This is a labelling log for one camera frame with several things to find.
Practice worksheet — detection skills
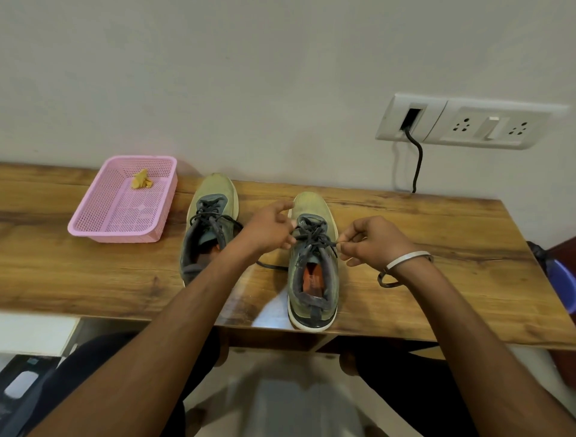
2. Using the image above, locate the person's right hand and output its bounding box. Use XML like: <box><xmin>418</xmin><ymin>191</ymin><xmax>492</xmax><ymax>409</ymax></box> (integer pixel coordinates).
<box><xmin>337</xmin><ymin>215</ymin><xmax>422</xmax><ymax>273</ymax></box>

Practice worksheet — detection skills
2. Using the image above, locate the person's left hand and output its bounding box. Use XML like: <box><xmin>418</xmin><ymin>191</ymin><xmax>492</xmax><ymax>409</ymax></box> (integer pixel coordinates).
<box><xmin>240</xmin><ymin>200</ymin><xmax>298</xmax><ymax>263</ymax></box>

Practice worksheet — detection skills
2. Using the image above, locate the dark grey shoelace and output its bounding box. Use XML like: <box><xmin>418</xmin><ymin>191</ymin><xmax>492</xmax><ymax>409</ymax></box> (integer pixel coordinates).
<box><xmin>256</xmin><ymin>220</ymin><xmax>343</xmax><ymax>271</ymax></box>
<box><xmin>189</xmin><ymin>204</ymin><xmax>244</xmax><ymax>249</ymax></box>

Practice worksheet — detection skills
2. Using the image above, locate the person's right forearm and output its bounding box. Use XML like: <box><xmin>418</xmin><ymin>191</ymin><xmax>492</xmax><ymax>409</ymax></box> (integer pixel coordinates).
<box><xmin>385</xmin><ymin>254</ymin><xmax>576</xmax><ymax>437</ymax></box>

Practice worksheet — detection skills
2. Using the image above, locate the person's left forearm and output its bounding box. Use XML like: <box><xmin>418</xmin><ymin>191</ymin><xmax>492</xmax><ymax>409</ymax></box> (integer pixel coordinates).
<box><xmin>25</xmin><ymin>234</ymin><xmax>271</xmax><ymax>437</ymax></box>

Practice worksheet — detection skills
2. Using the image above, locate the silver metal bangle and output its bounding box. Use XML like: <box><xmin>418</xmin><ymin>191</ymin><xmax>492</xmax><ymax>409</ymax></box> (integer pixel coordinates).
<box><xmin>382</xmin><ymin>251</ymin><xmax>435</xmax><ymax>276</ymax></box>

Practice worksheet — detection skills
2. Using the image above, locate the olive grey sneaker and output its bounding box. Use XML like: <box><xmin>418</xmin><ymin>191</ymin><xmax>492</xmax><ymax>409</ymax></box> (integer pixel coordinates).
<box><xmin>286</xmin><ymin>192</ymin><xmax>340</xmax><ymax>333</ymax></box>
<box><xmin>179</xmin><ymin>173</ymin><xmax>244</xmax><ymax>287</ymax></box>

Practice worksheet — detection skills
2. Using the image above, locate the person's right leg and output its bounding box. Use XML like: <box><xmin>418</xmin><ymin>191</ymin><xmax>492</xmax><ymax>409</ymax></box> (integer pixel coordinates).
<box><xmin>353</xmin><ymin>337</ymin><xmax>480</xmax><ymax>437</ymax></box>

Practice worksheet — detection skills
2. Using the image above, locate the yellow crumpled cloth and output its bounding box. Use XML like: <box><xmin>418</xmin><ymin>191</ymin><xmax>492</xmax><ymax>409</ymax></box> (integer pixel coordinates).
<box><xmin>130</xmin><ymin>168</ymin><xmax>154</xmax><ymax>190</ymax></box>

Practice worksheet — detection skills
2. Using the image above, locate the pink plastic mesh basket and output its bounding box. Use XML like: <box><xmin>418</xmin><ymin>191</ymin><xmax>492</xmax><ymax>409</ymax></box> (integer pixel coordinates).
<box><xmin>67</xmin><ymin>155</ymin><xmax>178</xmax><ymax>244</ymax></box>

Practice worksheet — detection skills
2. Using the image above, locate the black bag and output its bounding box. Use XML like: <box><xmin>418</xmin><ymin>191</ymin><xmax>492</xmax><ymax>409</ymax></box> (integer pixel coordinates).
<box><xmin>526</xmin><ymin>241</ymin><xmax>557</xmax><ymax>275</ymax></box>

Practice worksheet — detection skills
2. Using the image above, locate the blue plastic stool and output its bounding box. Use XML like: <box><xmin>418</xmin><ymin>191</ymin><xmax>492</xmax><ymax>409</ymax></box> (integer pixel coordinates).
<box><xmin>547</xmin><ymin>259</ymin><xmax>576</xmax><ymax>316</ymax></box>

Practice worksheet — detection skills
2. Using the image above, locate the brown wooden furniture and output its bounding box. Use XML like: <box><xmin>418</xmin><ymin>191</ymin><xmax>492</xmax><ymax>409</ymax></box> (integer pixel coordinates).
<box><xmin>551</xmin><ymin>239</ymin><xmax>576</xmax><ymax>389</ymax></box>

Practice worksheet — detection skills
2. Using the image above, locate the white drawer unit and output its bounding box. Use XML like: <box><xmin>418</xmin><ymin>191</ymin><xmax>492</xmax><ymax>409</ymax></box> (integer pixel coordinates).
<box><xmin>0</xmin><ymin>312</ymin><xmax>83</xmax><ymax>357</ymax></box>

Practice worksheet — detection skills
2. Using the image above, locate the black box with white patch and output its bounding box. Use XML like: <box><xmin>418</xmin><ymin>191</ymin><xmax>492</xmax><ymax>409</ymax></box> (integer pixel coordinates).
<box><xmin>0</xmin><ymin>355</ymin><xmax>62</xmax><ymax>425</ymax></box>

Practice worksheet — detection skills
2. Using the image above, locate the black power cable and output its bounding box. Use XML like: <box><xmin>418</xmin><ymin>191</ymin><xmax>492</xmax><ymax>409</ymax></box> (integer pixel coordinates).
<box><xmin>400</xmin><ymin>107</ymin><xmax>425</xmax><ymax>194</ymax></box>

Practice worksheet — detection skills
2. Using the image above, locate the white wall plate with port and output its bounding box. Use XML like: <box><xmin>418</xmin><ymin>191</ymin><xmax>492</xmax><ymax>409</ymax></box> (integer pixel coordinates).
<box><xmin>376</xmin><ymin>93</ymin><xmax>449</xmax><ymax>143</ymax></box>

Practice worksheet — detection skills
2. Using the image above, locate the white socket switch plate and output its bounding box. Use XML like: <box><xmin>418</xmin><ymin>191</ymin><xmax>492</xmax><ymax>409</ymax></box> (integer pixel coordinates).
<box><xmin>425</xmin><ymin>99</ymin><xmax>570</xmax><ymax>150</ymax></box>

